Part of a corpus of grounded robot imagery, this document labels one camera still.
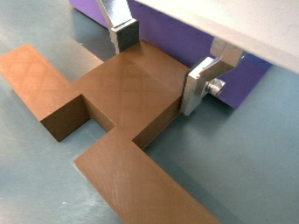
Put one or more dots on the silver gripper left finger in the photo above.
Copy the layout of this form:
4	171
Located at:
123	26

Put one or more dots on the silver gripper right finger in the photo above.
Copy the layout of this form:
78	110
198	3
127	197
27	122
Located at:
202	79

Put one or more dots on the brown cross-shaped block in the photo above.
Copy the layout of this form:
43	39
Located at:
131	95

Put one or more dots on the purple base block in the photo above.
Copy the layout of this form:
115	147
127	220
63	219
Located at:
187	44

